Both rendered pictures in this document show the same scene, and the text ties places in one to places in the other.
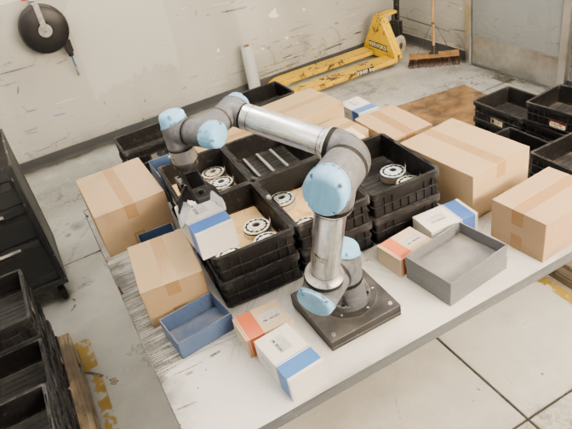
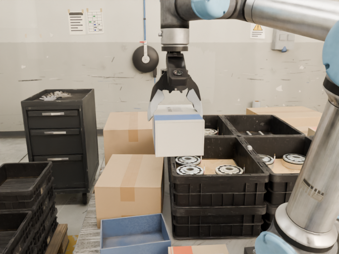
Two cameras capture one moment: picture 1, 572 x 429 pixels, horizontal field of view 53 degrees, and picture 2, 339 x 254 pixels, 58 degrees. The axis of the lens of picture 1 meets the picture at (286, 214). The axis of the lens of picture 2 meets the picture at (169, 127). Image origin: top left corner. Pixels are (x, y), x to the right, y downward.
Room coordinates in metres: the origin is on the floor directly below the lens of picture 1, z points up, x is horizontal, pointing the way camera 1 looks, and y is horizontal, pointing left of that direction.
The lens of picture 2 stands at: (0.70, 0.03, 1.32)
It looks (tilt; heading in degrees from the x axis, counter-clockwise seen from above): 16 degrees down; 16
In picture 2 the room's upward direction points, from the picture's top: straight up
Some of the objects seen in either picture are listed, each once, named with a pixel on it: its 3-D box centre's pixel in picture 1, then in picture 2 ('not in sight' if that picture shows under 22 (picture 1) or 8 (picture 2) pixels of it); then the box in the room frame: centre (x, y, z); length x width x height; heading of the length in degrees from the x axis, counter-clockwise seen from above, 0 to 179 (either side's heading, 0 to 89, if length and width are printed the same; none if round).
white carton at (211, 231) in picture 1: (206, 225); (175, 127); (1.48, 0.25, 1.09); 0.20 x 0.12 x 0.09; 22
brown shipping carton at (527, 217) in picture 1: (546, 212); not in sight; (1.60, -0.90, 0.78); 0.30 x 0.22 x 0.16; 116
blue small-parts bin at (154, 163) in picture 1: (170, 169); not in sight; (2.46, 0.50, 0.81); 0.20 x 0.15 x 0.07; 21
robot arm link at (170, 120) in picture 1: (176, 130); (175, 5); (1.50, 0.25, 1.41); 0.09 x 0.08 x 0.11; 53
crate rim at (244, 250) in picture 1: (235, 220); (211, 155); (1.74, 0.18, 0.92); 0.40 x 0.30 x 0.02; 18
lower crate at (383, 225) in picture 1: (380, 197); not in sight; (1.93, -0.39, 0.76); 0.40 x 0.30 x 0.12; 18
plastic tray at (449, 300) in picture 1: (456, 267); not in sight; (1.47, -0.53, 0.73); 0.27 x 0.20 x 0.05; 117
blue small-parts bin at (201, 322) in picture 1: (197, 323); (134, 239); (1.44, 0.36, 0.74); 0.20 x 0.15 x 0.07; 118
